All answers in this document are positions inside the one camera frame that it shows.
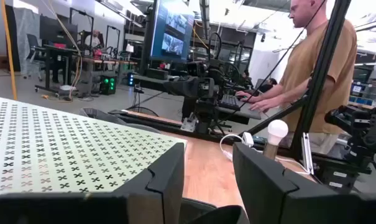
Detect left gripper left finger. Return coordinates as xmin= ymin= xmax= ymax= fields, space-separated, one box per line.
xmin=0 ymin=142 xmax=186 ymax=224

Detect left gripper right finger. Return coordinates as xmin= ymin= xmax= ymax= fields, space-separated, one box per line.
xmin=232 ymin=142 xmax=376 ymax=224

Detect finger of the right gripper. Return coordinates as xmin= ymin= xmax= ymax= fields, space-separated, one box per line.
xmin=163 ymin=77 xmax=201 ymax=99

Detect black keyboard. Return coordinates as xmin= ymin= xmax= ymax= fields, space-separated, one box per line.
xmin=218 ymin=93 xmax=248 ymax=110

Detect black monitor stand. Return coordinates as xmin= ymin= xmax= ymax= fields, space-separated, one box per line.
xmin=137 ymin=0 xmax=163 ymax=80

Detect black flat monitor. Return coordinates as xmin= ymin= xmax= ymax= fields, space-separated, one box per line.
xmin=149 ymin=0 xmax=195 ymax=63

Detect person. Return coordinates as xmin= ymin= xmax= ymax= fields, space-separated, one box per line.
xmin=236 ymin=0 xmax=359 ymax=156
xmin=258 ymin=77 xmax=278 ymax=93
xmin=84 ymin=29 xmax=102 ymax=49

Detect black computer green lights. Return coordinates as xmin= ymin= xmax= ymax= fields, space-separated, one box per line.
xmin=99 ymin=74 xmax=117 ymax=96

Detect wooden table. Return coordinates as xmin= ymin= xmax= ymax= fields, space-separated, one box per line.
xmin=78 ymin=57 xmax=139 ymax=94

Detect green perforated metal shelf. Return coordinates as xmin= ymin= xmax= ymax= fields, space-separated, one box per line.
xmin=0 ymin=95 xmax=188 ymax=200

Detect white floor box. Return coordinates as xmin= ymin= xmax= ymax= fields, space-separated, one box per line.
xmin=57 ymin=84 xmax=79 ymax=98

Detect black rolling desk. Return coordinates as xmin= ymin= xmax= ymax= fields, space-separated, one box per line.
xmin=34 ymin=43 xmax=80 ymax=94

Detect black desk monitor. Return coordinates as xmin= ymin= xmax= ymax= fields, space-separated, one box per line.
xmin=39 ymin=14 xmax=79 ymax=47

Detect black office chair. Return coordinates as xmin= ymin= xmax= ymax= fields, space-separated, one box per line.
xmin=23 ymin=33 xmax=47 ymax=80

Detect silver frame bracket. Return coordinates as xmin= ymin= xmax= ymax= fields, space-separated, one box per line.
xmin=180 ymin=112 xmax=197 ymax=133
xmin=301 ymin=132 xmax=315 ymax=175

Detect beige hanging cable bundle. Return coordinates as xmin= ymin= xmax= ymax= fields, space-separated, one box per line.
xmin=40 ymin=0 xmax=83 ymax=102

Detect black aluminium rig frame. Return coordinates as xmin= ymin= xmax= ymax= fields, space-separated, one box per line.
xmin=108 ymin=0 xmax=376 ymax=194

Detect yellow hanging cord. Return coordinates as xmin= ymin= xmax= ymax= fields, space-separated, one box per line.
xmin=0 ymin=0 xmax=18 ymax=101

